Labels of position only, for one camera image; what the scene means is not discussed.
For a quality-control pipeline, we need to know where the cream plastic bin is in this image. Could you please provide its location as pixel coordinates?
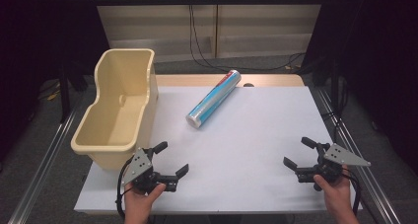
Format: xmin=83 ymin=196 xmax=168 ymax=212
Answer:
xmin=70 ymin=47 xmax=160 ymax=171

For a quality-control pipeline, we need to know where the black wall cable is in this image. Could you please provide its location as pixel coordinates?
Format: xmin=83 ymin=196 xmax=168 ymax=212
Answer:
xmin=187 ymin=0 xmax=308 ymax=73

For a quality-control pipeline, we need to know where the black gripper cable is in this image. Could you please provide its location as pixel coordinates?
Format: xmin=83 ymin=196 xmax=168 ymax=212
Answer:
xmin=114 ymin=158 xmax=134 ymax=220
xmin=341 ymin=168 xmax=363 ymax=217

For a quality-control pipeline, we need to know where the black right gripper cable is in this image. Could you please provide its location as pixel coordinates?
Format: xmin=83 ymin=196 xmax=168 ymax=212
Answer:
xmin=341 ymin=168 xmax=363 ymax=217

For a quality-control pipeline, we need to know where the black stand post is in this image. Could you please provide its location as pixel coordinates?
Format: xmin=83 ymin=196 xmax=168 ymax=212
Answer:
xmin=58 ymin=57 xmax=73 ymax=123

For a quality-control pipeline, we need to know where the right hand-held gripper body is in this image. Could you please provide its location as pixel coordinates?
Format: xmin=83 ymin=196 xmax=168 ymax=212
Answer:
xmin=295 ymin=142 xmax=373 ymax=192

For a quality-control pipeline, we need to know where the black curtain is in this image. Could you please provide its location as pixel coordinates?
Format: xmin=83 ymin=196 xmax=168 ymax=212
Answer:
xmin=301 ymin=0 xmax=418 ymax=173
xmin=0 ymin=0 xmax=110 ymax=163

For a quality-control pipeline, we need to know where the white table mat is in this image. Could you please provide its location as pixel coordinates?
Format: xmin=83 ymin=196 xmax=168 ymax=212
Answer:
xmin=73 ymin=85 xmax=363 ymax=216

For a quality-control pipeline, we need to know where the blue plastic wrap roll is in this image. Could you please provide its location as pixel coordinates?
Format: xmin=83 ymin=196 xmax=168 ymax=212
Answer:
xmin=185 ymin=69 xmax=243 ymax=130

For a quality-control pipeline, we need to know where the aluminium floor rail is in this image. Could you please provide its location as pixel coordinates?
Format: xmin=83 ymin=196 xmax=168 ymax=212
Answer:
xmin=7 ymin=97 xmax=85 ymax=224
xmin=311 ymin=85 xmax=402 ymax=224

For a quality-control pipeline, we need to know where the person's left hand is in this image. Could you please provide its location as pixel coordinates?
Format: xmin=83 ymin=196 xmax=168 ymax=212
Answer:
xmin=123 ymin=182 xmax=168 ymax=215

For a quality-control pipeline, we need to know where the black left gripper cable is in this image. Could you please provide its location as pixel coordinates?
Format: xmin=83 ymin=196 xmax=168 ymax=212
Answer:
xmin=114 ymin=158 xmax=134 ymax=220

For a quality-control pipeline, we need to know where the person's right hand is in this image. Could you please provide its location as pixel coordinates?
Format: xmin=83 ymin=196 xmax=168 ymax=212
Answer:
xmin=313 ymin=165 xmax=353 ymax=212

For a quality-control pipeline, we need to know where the black horizontal frame bar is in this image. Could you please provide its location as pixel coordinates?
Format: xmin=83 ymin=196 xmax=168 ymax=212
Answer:
xmin=92 ymin=0 xmax=327 ymax=7

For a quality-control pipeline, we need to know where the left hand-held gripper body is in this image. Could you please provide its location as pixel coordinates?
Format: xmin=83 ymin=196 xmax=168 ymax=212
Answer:
xmin=121 ymin=147 xmax=180 ymax=194

